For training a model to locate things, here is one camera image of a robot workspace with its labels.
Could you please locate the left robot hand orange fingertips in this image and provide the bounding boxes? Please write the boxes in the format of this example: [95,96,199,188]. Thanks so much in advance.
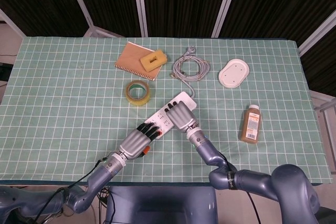
[119,121,161,161]

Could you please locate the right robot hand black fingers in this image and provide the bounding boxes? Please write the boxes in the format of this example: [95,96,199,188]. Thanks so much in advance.
[164,101,199,133]

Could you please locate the white power strip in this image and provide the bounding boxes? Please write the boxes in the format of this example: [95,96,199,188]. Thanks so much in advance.
[143,91,197,136]

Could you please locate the yellowish clear tape roll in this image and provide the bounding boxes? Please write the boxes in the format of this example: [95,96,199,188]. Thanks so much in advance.
[124,79,153,107]

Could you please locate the yellow sponge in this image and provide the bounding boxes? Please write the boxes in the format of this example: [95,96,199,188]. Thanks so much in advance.
[139,50,167,72]

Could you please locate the blue-grey robot torso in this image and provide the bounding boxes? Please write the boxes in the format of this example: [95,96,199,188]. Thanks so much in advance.
[104,186,218,224]

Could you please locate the white oval tray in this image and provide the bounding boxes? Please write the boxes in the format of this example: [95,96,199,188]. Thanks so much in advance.
[218,58,250,89]

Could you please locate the brown juice bottle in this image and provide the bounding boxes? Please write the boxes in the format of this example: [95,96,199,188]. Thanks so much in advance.
[238,104,263,145]

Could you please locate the green checkered tablecloth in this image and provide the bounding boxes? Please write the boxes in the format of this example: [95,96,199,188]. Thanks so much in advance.
[0,36,332,185]

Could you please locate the brown spiral notebook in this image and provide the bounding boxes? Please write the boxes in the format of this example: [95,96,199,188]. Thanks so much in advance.
[114,41,163,82]

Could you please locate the black box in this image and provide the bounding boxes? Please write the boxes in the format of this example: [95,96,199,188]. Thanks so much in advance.
[0,62,13,81]

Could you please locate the grey cable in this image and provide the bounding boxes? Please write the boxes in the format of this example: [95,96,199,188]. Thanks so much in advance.
[170,47,211,98]

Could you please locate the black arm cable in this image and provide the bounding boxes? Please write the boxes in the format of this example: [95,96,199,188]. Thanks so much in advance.
[33,157,109,224]
[223,155,264,224]

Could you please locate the dark folding screen white frame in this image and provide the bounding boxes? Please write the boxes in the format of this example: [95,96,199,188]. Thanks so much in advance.
[0,0,336,96]

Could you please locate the white metal frame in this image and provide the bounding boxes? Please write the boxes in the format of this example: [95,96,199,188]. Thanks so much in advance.
[311,90,336,112]

